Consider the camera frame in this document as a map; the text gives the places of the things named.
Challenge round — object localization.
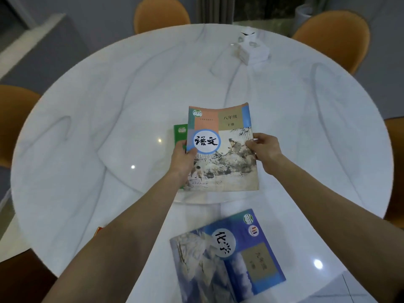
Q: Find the person's left forearm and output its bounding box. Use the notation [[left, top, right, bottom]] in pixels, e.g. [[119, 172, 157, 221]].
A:
[[42, 171, 187, 303]]

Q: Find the white tissue box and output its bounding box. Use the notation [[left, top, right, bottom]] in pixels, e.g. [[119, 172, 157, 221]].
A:
[[235, 27, 271, 66]]

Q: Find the white round bin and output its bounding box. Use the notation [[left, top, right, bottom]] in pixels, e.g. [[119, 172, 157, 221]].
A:
[[291, 4, 314, 36]]

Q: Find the grey curtain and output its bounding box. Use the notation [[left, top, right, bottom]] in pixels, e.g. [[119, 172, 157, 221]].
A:
[[196, 0, 236, 25]]

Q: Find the person's right hand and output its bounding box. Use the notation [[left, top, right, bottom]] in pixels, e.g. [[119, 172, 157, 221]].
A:
[[246, 133, 285, 176]]

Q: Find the orange chair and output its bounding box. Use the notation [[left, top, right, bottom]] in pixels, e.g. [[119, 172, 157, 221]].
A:
[[292, 10, 371, 76], [383, 117, 404, 230], [0, 249, 58, 303], [0, 84, 42, 169], [133, 0, 191, 35]]

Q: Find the person's left hand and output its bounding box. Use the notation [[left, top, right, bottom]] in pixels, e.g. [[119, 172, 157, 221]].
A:
[[169, 140, 198, 186]]

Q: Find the blue textbook with cloud cover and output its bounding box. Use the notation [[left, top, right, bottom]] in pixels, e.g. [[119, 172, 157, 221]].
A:
[[170, 209, 287, 303]]

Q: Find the green book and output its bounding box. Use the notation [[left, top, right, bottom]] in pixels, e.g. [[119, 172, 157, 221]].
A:
[[174, 124, 189, 190]]

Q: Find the person's right forearm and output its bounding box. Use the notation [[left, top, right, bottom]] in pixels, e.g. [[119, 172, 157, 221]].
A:
[[268, 154, 404, 303]]

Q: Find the textbook with ink painting cover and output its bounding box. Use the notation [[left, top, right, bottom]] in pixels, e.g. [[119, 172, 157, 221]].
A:
[[183, 103, 260, 192]]

